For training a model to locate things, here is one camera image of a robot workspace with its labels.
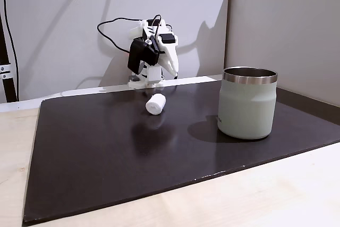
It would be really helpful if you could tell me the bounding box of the black stand pole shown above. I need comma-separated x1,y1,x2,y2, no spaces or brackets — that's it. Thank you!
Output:
0,11,18,103

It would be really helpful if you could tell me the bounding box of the black camera box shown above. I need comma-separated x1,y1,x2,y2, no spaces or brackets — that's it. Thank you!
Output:
127,38,160,75

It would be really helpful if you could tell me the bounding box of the pale green steel-rimmed cup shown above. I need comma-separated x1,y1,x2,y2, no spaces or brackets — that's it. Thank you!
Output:
217,65,278,140

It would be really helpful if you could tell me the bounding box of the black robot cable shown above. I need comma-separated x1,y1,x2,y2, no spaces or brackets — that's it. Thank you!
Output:
96,14,163,54

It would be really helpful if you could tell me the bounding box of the black table mat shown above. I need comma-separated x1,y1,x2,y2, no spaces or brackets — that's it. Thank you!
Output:
22,79,340,225

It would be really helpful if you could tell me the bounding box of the white gauze roll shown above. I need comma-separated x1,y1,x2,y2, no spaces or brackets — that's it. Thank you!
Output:
145,93,167,116

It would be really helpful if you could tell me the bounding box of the white stand bracket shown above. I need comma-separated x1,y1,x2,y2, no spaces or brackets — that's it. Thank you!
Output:
0,64,13,79

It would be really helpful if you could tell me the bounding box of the black cable along stand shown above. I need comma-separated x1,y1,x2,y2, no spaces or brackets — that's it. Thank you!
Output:
0,0,20,102

